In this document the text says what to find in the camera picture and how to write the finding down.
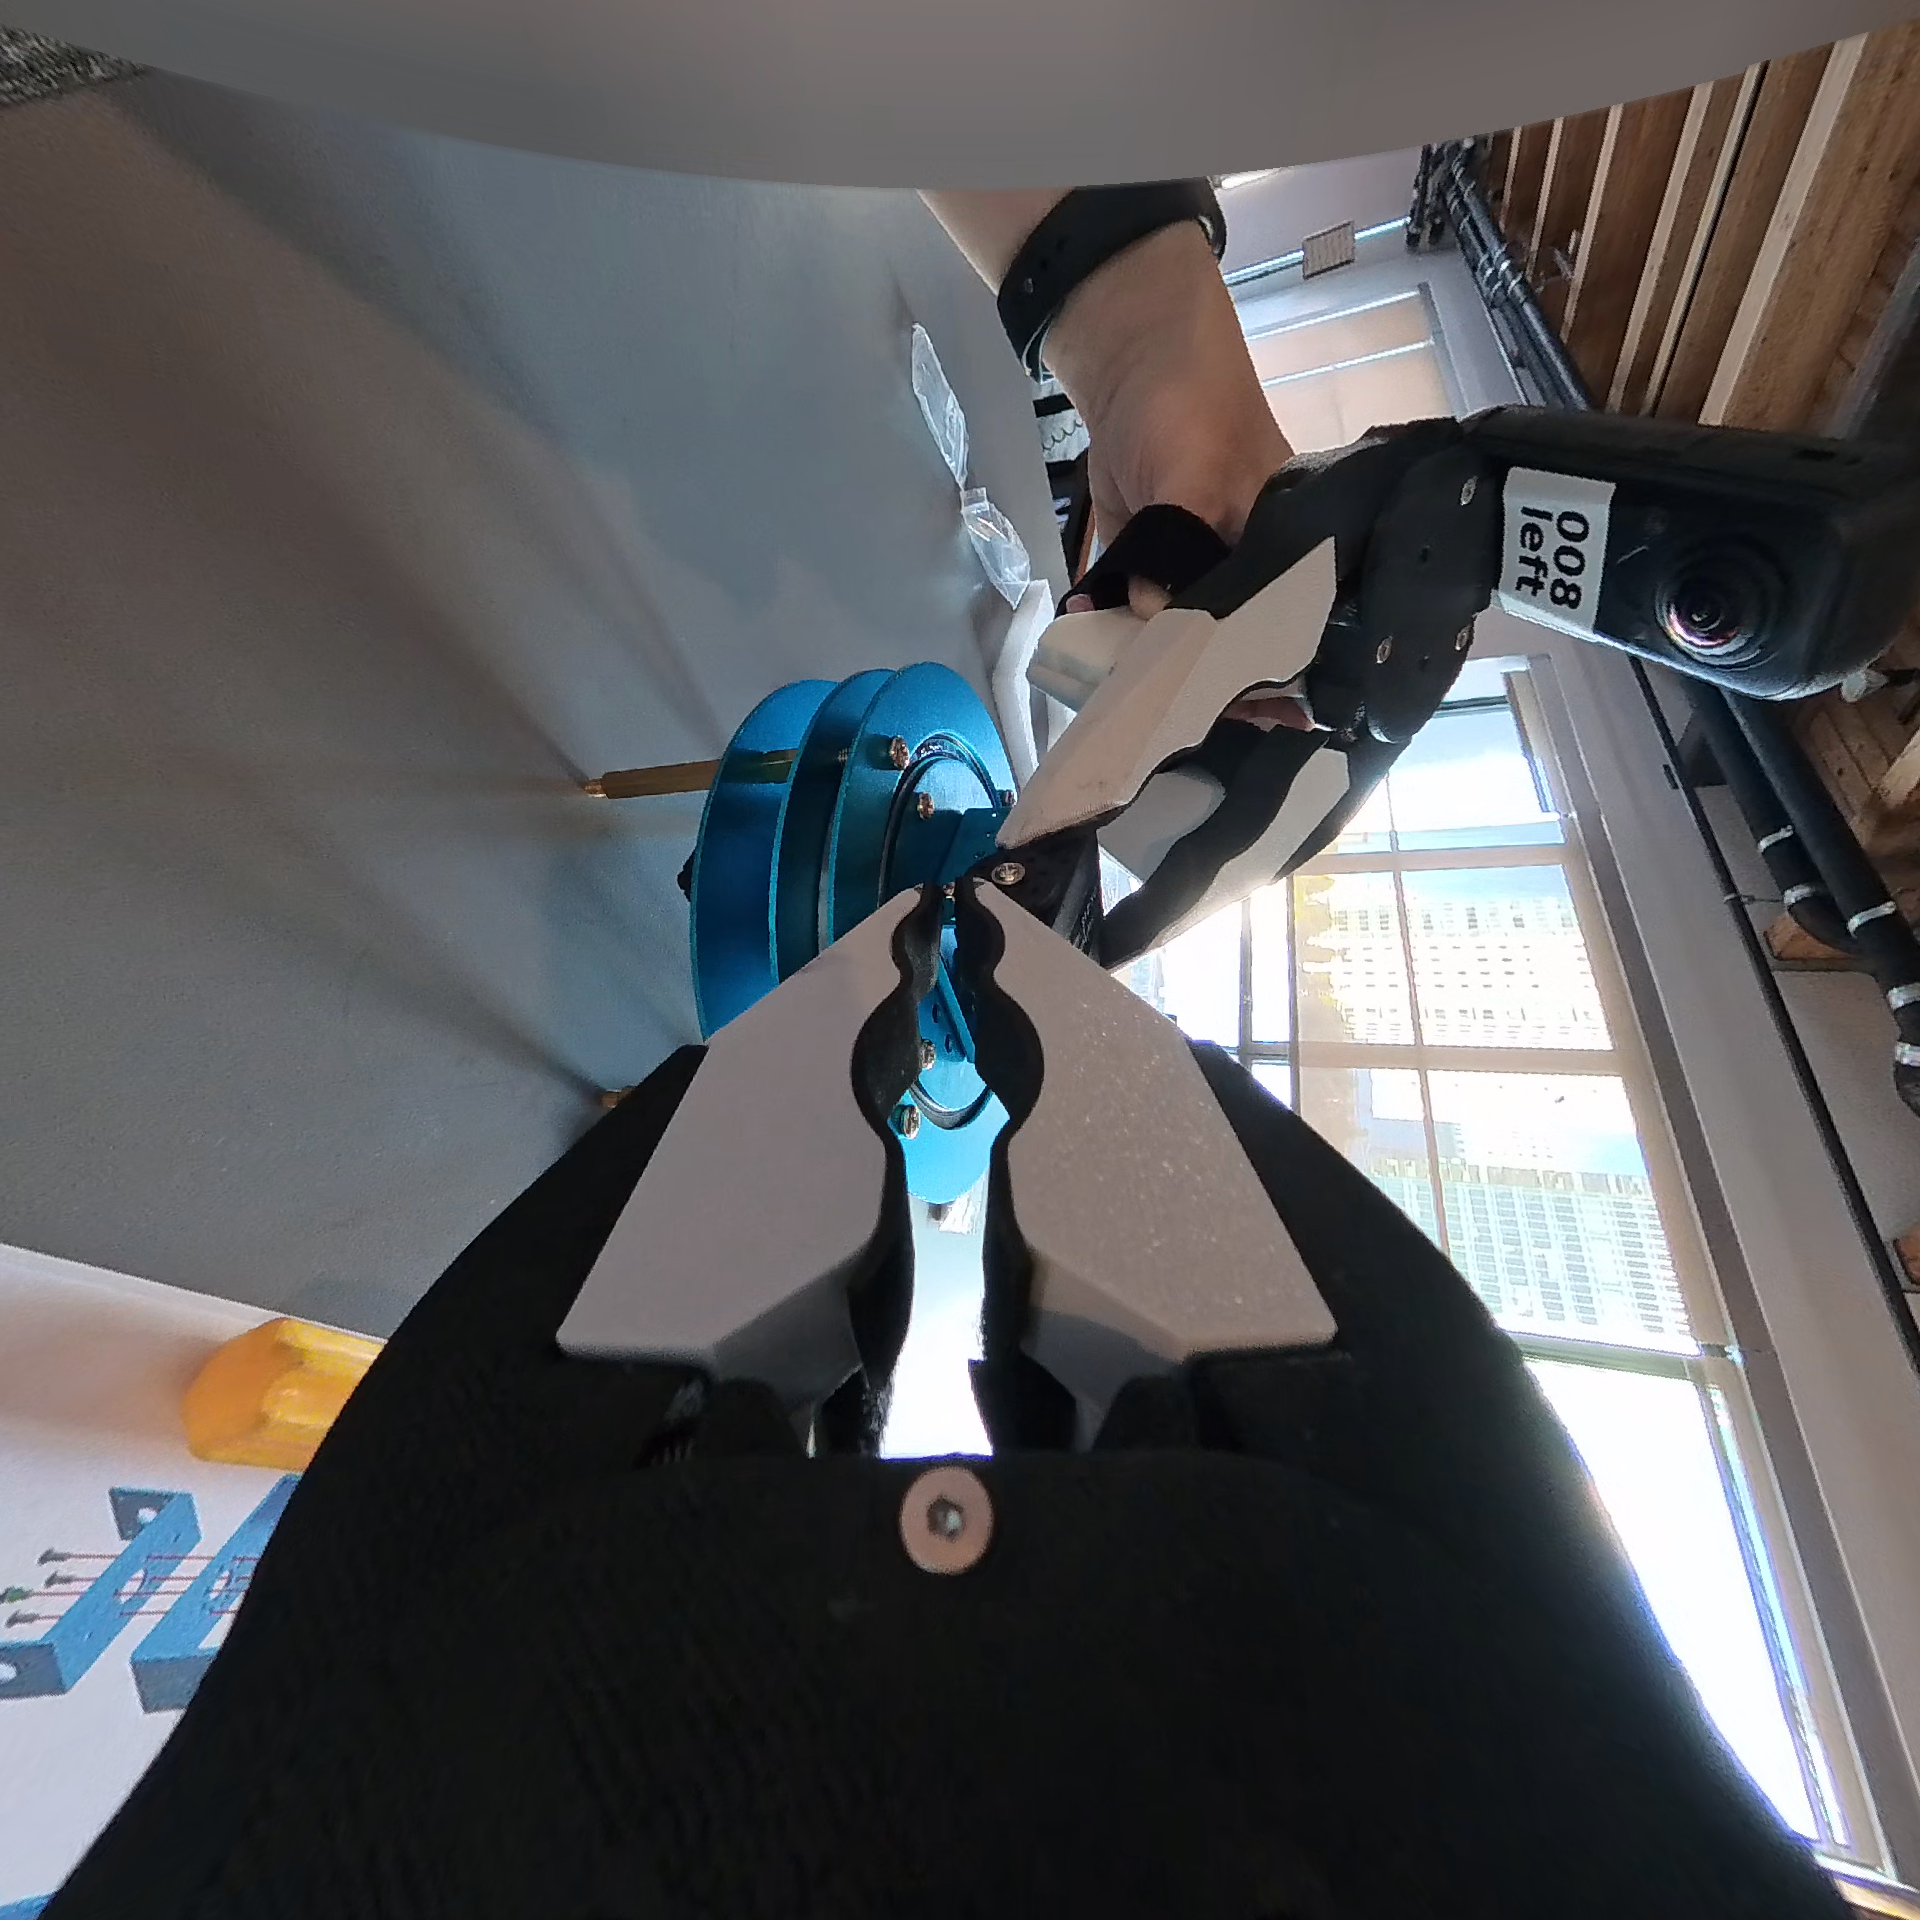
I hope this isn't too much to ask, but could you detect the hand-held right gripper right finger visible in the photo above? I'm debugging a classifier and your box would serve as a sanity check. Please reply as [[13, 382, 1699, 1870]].
[[956, 877, 1340, 1425]]

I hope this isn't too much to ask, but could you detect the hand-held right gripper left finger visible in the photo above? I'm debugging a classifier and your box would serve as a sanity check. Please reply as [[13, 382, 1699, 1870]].
[[555, 885, 944, 1381]]

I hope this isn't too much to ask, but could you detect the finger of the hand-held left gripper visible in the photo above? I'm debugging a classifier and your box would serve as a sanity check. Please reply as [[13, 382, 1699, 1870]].
[[995, 537, 1340, 852], [1092, 733, 1365, 970]]

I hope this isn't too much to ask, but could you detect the black servo motor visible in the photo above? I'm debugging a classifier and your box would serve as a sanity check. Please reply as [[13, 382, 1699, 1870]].
[[990, 833, 1117, 967]]

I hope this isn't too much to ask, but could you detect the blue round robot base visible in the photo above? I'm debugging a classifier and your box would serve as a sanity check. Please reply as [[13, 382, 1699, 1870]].
[[592, 661, 1056, 1206]]

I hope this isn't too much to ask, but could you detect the yellow handled screwdriver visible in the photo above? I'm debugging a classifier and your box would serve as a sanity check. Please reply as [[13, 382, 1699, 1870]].
[[183, 1317, 386, 1467]]

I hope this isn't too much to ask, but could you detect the person's left hand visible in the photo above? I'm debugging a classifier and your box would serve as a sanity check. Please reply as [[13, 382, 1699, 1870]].
[[1039, 262, 1300, 618]]

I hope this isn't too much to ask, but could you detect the white foam piece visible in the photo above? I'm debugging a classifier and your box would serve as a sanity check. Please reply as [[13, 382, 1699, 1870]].
[[978, 582, 1056, 753]]

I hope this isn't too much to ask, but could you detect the large glass window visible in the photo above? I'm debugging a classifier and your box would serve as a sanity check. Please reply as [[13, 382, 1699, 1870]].
[[1230, 151, 1897, 1881]]

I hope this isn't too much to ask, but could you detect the crumpled clear plastic wrap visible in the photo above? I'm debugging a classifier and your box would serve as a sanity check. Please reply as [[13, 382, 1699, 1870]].
[[907, 323, 1041, 606]]

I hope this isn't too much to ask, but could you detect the black wristband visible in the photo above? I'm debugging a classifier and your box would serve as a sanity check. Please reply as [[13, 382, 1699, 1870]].
[[995, 177, 1230, 379]]

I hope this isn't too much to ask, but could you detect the printed assembly instruction manual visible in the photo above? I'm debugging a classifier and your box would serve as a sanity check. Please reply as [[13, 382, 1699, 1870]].
[[0, 1245, 397, 1920]]

